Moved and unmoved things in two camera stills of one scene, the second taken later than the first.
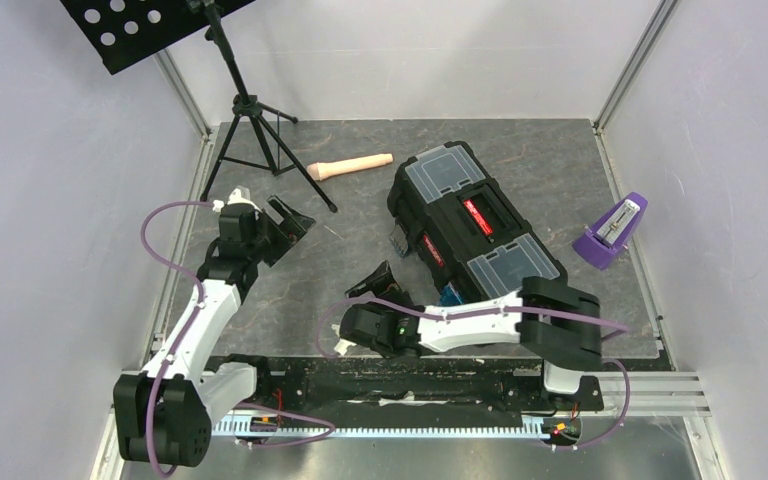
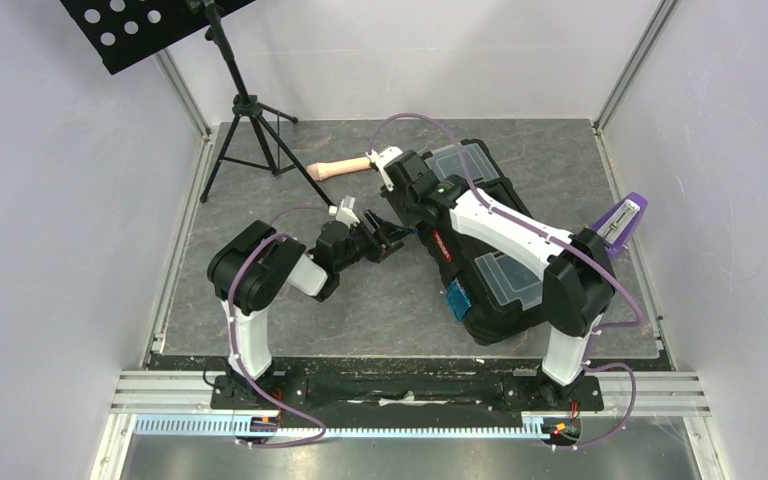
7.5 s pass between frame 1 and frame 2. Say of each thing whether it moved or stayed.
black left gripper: moved
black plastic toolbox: moved
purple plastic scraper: stayed
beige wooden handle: stayed
